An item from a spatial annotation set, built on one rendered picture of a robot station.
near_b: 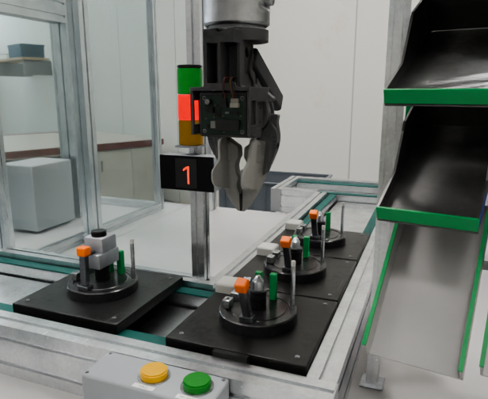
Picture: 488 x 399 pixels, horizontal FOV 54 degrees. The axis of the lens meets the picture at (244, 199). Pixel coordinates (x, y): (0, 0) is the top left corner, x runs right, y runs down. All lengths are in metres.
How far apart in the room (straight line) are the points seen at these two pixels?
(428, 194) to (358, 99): 3.51
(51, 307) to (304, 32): 3.91
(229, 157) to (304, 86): 3.97
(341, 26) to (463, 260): 3.68
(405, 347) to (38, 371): 0.62
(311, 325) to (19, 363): 0.52
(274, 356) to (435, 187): 0.35
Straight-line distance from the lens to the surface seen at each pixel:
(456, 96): 0.66
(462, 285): 0.79
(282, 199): 2.05
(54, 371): 0.94
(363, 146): 4.22
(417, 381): 0.97
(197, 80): 0.96
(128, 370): 0.78
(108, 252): 1.00
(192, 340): 0.82
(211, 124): 0.53
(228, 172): 0.59
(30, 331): 0.94
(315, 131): 4.48
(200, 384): 0.71
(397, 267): 0.81
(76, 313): 0.95
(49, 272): 1.25
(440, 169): 0.80
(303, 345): 0.80
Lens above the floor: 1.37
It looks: 13 degrees down
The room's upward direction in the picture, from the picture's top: straight up
